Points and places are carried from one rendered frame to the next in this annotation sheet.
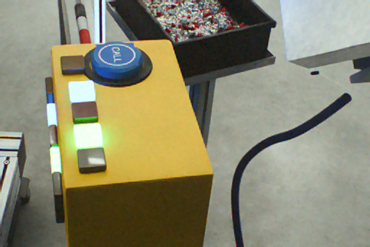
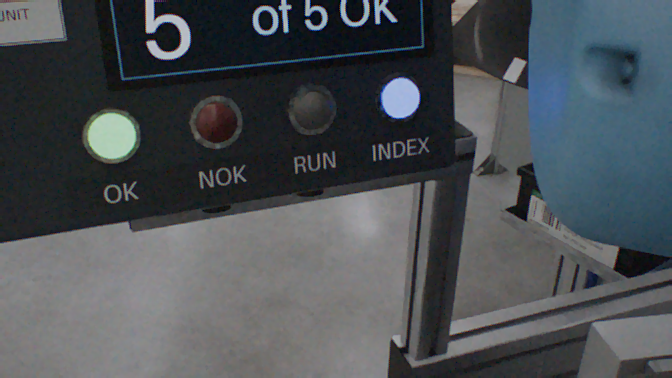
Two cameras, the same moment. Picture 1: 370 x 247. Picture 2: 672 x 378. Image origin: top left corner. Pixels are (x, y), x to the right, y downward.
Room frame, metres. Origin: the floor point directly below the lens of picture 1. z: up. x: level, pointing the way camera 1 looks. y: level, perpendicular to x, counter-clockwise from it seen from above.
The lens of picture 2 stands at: (1.29, 0.71, 1.26)
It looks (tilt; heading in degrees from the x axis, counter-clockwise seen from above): 29 degrees down; 265
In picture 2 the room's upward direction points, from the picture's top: 1 degrees clockwise
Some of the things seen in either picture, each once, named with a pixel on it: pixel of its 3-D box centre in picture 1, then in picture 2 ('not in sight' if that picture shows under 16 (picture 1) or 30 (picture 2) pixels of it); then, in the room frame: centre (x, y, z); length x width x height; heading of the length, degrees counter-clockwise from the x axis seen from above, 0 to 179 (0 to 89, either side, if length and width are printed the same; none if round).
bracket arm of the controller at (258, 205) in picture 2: not in sight; (308, 171); (1.26, 0.29, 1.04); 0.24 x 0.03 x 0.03; 15
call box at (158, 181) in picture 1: (123, 152); not in sight; (0.37, 0.05, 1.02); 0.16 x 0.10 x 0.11; 15
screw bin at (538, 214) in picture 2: (189, 15); (628, 196); (0.86, 0.01, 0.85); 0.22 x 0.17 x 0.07; 31
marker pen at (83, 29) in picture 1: (84, 34); not in sight; (0.75, 0.15, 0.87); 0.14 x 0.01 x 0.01; 16
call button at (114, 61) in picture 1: (116, 61); not in sight; (0.41, 0.06, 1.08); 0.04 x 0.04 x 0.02
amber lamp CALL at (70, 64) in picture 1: (72, 64); not in sight; (0.40, 0.09, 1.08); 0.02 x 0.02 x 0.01; 15
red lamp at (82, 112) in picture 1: (84, 112); not in sight; (0.35, 0.07, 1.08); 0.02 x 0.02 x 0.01; 15
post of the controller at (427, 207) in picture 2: not in sight; (434, 247); (1.16, 0.26, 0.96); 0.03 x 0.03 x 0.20; 15
